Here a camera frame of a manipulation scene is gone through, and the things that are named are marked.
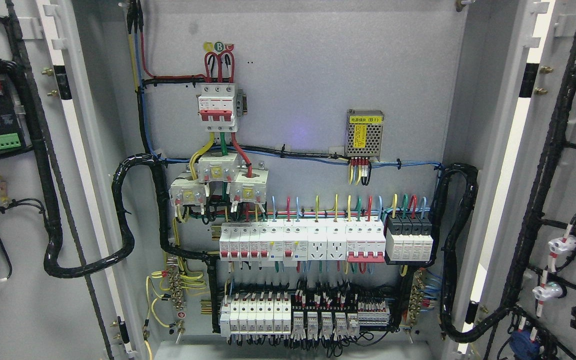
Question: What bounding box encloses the white current transformer right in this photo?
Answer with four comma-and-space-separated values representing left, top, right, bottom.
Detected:
230, 170, 269, 205

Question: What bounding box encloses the red main circuit breaker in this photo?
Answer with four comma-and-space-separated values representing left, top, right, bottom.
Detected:
198, 82, 241, 133

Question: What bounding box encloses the red handled circuit breaker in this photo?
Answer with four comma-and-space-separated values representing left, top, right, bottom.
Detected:
345, 219, 386, 264

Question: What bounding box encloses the brass left terminal bar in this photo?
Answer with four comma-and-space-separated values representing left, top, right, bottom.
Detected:
166, 255, 186, 337

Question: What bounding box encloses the brass terminal bar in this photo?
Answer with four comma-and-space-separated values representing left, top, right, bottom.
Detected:
166, 255, 186, 337
406, 268, 426, 329

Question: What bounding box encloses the white current transformer left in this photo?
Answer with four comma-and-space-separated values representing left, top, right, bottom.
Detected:
169, 176, 208, 207

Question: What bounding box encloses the black white surge protector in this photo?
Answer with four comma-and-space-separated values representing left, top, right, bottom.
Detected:
385, 216, 434, 267

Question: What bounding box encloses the brass right terminal bar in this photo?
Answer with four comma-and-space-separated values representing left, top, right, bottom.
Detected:
406, 268, 426, 329

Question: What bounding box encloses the white current transformer middle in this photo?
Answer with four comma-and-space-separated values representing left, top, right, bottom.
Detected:
196, 152, 240, 183

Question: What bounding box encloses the white lower breaker row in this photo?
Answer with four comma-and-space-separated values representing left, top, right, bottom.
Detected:
219, 291, 292, 340

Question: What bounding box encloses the white current transformer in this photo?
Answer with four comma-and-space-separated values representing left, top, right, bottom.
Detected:
230, 170, 269, 205
169, 176, 208, 207
196, 152, 240, 183

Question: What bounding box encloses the black left cable loom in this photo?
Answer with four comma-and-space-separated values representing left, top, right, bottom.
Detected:
0, 60, 221, 333

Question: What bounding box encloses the grey cabinet body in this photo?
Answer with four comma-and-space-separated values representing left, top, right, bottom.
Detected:
70, 0, 524, 360

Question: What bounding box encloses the white socket breaker row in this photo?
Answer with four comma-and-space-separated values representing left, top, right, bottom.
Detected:
306, 219, 348, 261

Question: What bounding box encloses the white red breaker row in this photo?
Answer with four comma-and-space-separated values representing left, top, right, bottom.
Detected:
218, 219, 309, 267

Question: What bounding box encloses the metal mesh power supply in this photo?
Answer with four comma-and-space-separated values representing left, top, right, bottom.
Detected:
345, 109, 384, 158

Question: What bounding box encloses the grey cabinet door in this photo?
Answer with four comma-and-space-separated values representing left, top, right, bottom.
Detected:
0, 0, 127, 360
439, 0, 576, 360

